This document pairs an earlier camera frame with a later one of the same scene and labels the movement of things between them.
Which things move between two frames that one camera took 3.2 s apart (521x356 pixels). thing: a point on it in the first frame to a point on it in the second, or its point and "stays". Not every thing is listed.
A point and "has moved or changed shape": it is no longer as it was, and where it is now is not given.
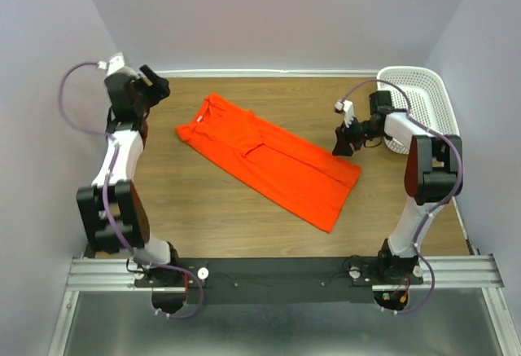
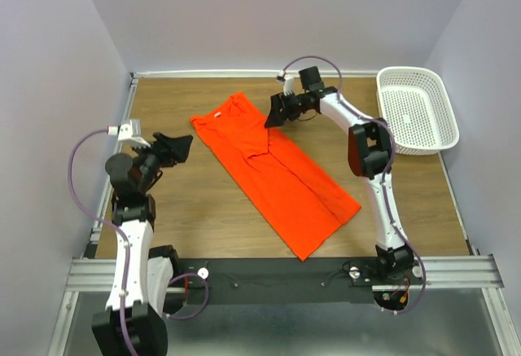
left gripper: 159,90 to 178,147
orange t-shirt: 310,180 has moved or changed shape
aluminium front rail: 441,272 stays
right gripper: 343,134 to 278,102
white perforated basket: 422,94 stays
